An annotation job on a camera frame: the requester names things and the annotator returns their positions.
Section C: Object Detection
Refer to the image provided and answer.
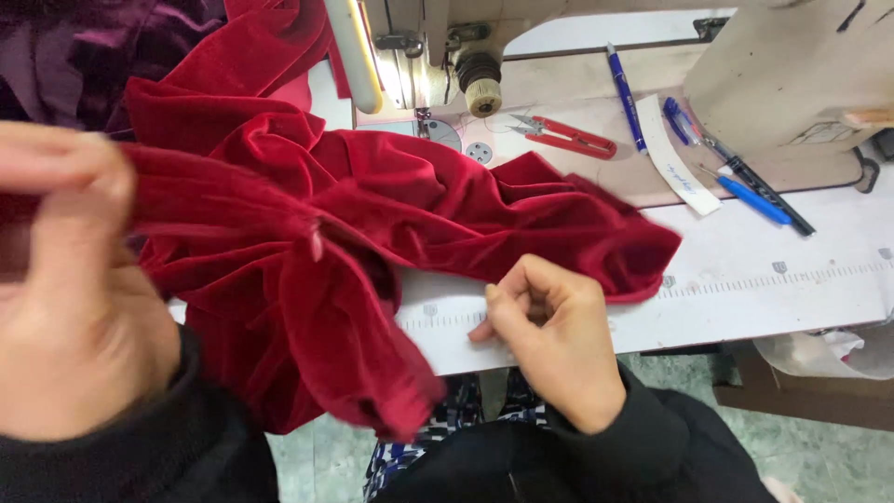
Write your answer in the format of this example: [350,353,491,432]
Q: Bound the white paper strip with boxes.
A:
[635,94,723,217]

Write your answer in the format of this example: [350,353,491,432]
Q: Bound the printed measuring scale strip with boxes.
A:
[394,247,894,333]

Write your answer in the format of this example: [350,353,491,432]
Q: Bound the purple fabric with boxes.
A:
[0,0,229,139]

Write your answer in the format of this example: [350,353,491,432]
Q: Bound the person's right hand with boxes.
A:
[468,253,627,435]

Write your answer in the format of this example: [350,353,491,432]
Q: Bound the clear blue pen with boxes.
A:
[661,96,704,147]

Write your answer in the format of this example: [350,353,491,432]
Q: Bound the clear plastic bag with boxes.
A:
[753,324,894,381]

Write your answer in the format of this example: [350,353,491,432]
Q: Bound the beige sewing machine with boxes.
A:
[352,0,894,211]

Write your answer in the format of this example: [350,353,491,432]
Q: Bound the black cable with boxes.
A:
[851,145,881,195]

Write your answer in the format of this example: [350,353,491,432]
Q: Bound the red velvet fabric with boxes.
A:
[0,0,683,443]

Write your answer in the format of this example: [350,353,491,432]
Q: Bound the brown wooden drawer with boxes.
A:
[711,341,894,432]

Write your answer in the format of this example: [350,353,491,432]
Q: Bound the blue white patterned trousers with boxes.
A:
[362,370,554,503]

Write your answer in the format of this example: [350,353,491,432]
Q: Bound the red thread snips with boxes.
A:
[508,113,619,161]

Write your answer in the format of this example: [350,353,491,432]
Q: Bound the black pen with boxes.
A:
[701,133,817,238]

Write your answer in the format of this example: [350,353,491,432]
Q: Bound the person's left hand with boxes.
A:
[0,122,184,442]

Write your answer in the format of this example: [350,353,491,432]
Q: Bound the white tube lamp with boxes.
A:
[324,0,384,116]

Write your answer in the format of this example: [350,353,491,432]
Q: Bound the blue handled seam ripper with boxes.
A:
[698,165,794,226]

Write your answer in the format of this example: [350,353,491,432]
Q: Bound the dark blue pen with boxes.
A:
[605,42,649,154]

